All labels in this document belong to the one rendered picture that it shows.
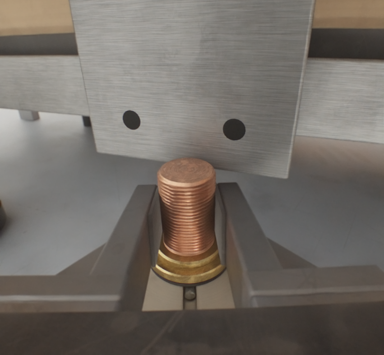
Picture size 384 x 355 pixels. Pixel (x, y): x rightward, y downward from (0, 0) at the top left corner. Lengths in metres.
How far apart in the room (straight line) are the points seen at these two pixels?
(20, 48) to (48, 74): 0.10
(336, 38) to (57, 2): 0.24
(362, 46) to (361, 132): 0.07
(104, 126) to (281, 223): 0.21
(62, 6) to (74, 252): 0.23
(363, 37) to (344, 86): 0.06
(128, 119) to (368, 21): 0.17
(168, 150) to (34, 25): 0.22
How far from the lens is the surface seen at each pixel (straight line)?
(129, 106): 0.16
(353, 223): 0.34
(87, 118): 0.62
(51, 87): 0.27
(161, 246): 0.16
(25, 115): 0.76
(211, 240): 0.16
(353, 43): 0.23
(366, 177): 0.44
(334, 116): 0.19
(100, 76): 0.17
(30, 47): 0.35
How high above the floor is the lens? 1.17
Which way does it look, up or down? 27 degrees up
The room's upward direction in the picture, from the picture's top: 179 degrees clockwise
